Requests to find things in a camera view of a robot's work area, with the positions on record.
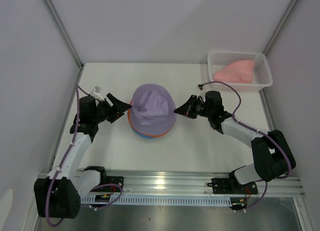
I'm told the white slotted cable duct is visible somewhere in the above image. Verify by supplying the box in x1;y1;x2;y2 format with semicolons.
81;194;232;207

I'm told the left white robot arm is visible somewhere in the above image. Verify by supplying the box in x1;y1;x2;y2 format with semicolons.
33;91;132;220

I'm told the pink bucket hat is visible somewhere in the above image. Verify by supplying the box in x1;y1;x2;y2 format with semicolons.
213;60;255;84

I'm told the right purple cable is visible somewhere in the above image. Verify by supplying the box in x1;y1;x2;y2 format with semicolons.
196;81;293;213

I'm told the purple bucket hat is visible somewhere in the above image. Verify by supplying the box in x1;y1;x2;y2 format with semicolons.
128;83;177;137

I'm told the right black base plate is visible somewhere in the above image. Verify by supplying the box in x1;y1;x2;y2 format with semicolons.
206;178;258;195

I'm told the orange bucket hat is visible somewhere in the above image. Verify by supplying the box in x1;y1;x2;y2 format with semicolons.
127;101;177;138

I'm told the white plastic basket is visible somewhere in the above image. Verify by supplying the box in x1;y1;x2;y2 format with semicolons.
207;50;273;92

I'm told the aluminium mounting rail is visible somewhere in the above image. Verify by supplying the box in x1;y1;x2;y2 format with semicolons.
32;167;306;198

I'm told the blue bucket hat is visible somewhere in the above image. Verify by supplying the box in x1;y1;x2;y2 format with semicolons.
133;130;154;139

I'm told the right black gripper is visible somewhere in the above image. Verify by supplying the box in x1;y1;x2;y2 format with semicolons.
174;95;213;119

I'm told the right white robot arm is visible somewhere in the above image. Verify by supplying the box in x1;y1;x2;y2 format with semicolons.
174;91;296;193

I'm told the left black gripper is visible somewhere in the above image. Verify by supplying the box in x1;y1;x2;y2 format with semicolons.
92;93;131;124

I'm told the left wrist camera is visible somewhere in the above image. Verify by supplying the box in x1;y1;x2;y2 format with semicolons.
90;86;104;101

